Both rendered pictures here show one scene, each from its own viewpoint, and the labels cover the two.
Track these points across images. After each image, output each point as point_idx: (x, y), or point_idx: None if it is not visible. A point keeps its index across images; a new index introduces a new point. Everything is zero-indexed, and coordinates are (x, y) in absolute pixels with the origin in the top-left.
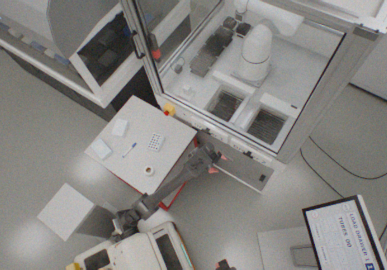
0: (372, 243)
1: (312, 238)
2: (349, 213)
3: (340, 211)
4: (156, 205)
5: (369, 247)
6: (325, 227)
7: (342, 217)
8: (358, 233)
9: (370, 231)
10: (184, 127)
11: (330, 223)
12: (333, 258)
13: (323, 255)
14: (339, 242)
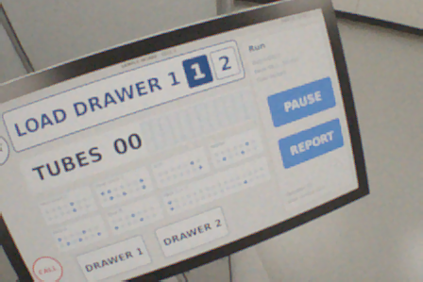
0: (110, 58)
1: (143, 277)
2: (16, 138)
3: (12, 172)
4: None
5: (128, 67)
6: (89, 232)
7: (35, 165)
8: (84, 107)
9: (68, 62)
10: None
11: (67, 212)
12: (196, 199)
13: (194, 236)
14: (132, 179)
